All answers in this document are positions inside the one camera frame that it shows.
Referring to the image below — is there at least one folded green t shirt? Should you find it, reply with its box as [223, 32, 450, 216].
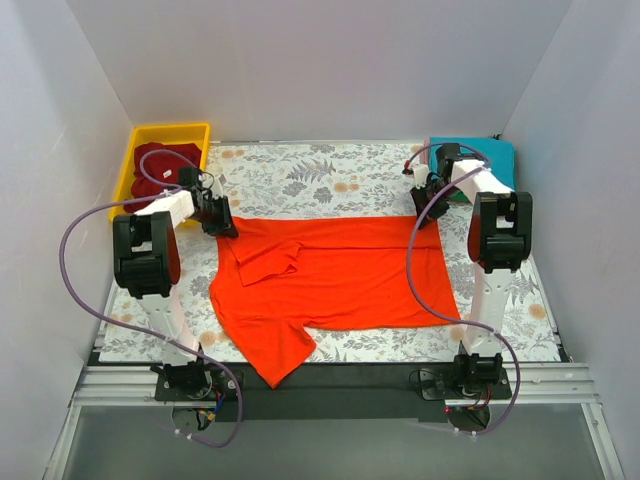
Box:
[447, 190, 471, 204]

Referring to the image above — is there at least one aluminium frame rail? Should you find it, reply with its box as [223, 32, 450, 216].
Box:
[45, 363, 624, 479]

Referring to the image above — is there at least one folded teal t shirt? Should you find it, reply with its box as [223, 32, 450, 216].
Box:
[430, 137, 516, 190]

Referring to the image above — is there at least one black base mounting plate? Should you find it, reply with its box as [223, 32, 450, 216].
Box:
[150, 361, 512, 422]

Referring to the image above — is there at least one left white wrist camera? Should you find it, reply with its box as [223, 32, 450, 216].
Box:
[200, 171, 224, 200]

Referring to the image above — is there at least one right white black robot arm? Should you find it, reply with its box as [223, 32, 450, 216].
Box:
[403, 142, 533, 406]

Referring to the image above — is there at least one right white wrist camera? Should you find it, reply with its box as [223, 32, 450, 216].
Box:
[403, 163, 430, 189]

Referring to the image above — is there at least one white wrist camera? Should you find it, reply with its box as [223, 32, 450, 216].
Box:
[403, 163, 430, 189]
[200, 171, 224, 200]

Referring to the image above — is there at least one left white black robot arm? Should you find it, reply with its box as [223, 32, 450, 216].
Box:
[112, 167, 238, 400]

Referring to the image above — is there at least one yellow plastic bin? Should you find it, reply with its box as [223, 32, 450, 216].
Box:
[112, 122, 211, 202]

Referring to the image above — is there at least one orange t shirt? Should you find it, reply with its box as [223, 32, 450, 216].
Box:
[209, 216, 459, 388]

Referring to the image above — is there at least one dark red t shirt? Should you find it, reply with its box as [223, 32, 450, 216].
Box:
[117, 142, 202, 201]

